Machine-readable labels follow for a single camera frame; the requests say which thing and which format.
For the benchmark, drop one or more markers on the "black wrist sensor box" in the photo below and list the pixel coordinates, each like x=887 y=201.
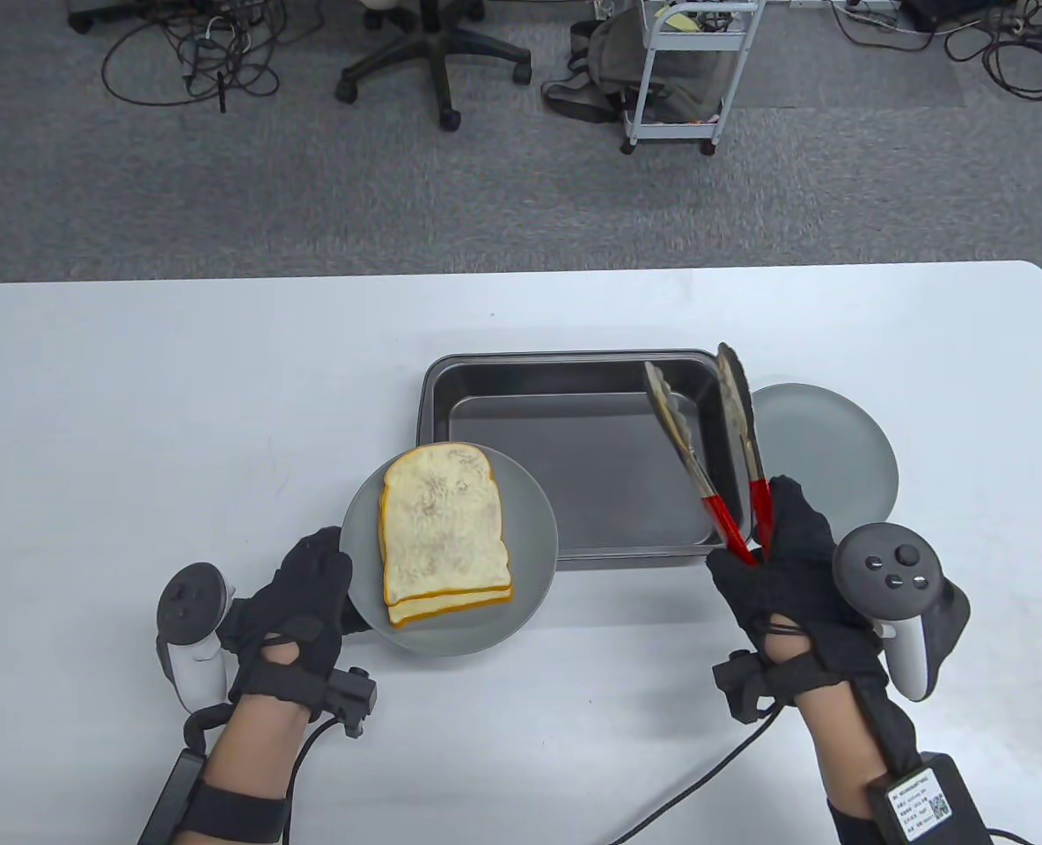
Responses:
x=961 y=783
x=173 y=801

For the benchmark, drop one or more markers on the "white utility cart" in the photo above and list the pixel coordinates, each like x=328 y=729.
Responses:
x=671 y=132

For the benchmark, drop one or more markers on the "grey round plate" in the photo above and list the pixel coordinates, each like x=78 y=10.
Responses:
x=530 y=546
x=838 y=440

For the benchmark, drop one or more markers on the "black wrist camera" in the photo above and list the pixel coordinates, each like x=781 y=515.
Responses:
x=737 y=687
x=354 y=695

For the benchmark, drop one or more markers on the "grey white hand controller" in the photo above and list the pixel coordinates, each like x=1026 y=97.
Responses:
x=891 y=563
x=191 y=603

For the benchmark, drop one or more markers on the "person's right hand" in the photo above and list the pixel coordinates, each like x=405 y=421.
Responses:
x=794 y=581

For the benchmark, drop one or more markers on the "grey white left hand controller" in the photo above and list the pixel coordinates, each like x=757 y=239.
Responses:
x=191 y=603

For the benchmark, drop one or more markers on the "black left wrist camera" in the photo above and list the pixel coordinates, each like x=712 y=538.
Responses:
x=354 y=695

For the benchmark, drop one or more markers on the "white toast slice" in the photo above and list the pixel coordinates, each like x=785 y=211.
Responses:
x=433 y=613
x=442 y=519

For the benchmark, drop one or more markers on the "dark metal baking tray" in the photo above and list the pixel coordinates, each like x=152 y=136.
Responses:
x=574 y=458

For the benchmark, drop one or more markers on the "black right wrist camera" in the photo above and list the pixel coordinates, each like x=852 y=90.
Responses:
x=737 y=687

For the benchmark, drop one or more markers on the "black office chair base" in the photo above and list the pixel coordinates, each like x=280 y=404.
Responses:
x=440 y=62

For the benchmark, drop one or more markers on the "black left wrist sensor box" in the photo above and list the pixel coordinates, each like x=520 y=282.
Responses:
x=173 y=801

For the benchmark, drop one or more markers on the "person's left hand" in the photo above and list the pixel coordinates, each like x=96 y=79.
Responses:
x=297 y=616

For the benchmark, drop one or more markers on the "person's left forearm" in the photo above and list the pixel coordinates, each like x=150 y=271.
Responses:
x=257 y=748

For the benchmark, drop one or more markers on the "grey white right hand controller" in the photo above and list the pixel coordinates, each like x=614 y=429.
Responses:
x=891 y=563

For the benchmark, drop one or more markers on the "black right wrist sensor box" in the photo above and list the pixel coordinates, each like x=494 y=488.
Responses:
x=961 y=783

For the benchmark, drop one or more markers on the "grey backpack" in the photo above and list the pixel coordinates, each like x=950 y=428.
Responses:
x=609 y=53

